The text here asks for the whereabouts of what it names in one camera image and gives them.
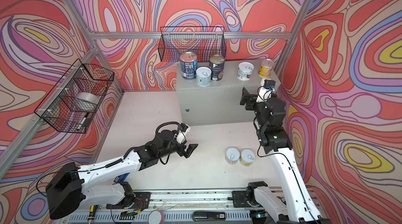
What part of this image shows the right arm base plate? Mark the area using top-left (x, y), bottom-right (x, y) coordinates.
top-left (228, 190), bottom-right (260, 208)

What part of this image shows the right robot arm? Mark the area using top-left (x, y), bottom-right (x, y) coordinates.
top-left (240, 79), bottom-right (331, 224)

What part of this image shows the black wire basket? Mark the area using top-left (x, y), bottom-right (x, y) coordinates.
top-left (34, 60), bottom-right (115, 134)
top-left (158, 26), bottom-right (227, 63)

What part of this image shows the yellow black screwdriver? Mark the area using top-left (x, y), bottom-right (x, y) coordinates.
top-left (87, 205), bottom-right (97, 224)

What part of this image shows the small orange-label can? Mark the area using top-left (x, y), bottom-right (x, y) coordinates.
top-left (258, 59), bottom-right (274, 78)

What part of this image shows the teal can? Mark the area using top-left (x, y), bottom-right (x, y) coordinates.
top-left (196, 67), bottom-right (211, 87)
top-left (237, 62), bottom-right (254, 81)

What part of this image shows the large blue-label can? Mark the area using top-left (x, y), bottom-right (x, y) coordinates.
top-left (179, 52), bottom-right (198, 80)

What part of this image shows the grey metal cabinet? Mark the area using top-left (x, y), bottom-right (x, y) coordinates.
top-left (176, 58), bottom-right (262, 126)

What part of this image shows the chopped tomato can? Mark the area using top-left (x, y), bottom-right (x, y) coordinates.
top-left (209, 54), bottom-right (225, 81)

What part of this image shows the left black wire basket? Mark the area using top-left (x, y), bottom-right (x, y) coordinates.
top-left (34, 60), bottom-right (115, 134)

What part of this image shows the green circuit board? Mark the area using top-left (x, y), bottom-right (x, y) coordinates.
top-left (119, 212), bottom-right (138, 220)

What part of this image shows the yellow-label can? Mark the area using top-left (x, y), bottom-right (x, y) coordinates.
top-left (240, 149), bottom-right (255, 166)

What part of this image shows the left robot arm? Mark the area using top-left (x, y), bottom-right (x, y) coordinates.
top-left (46, 121), bottom-right (198, 220)

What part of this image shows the teal can front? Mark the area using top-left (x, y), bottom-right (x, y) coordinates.
top-left (237, 62), bottom-right (254, 81)

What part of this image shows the pink-label can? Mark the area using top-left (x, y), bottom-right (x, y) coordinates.
top-left (225, 147), bottom-right (240, 165)

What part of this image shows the black barcode device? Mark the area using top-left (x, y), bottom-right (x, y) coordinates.
top-left (192, 211), bottom-right (226, 222)

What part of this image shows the back black wire basket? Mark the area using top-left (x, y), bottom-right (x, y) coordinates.
top-left (158, 26), bottom-right (227, 63)

